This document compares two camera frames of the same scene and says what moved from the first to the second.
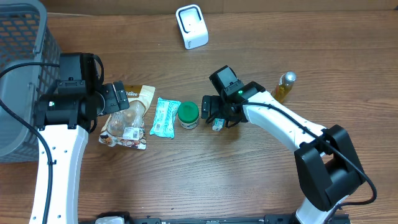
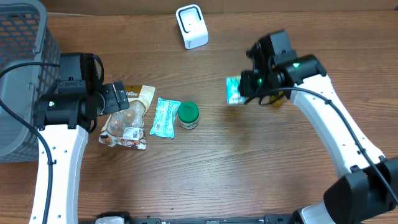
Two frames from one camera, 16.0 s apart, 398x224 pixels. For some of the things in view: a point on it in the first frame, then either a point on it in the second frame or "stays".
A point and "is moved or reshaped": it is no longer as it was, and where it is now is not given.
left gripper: x=113 y=104 stays
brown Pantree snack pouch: x=125 y=127 stays
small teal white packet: x=218 y=124 is moved or reshaped
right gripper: x=216 y=102 -> x=249 y=89
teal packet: x=164 y=120 stays
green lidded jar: x=188 y=114 stays
